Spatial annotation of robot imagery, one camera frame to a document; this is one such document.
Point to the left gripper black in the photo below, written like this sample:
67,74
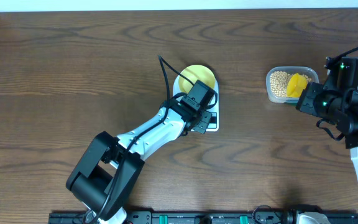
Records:
199,127

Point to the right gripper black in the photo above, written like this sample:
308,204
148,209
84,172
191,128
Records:
306,103

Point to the yellow measuring scoop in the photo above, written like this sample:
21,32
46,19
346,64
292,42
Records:
296,85

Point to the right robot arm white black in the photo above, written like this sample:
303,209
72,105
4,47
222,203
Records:
342,74

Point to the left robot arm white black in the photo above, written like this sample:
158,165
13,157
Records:
108,170

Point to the yellow plastic bowl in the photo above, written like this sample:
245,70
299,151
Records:
194,73

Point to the clear plastic bean container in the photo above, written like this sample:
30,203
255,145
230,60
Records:
292,70

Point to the pile of soybeans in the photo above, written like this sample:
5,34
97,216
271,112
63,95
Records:
279,81

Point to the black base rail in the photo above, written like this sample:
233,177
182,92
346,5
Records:
143,217

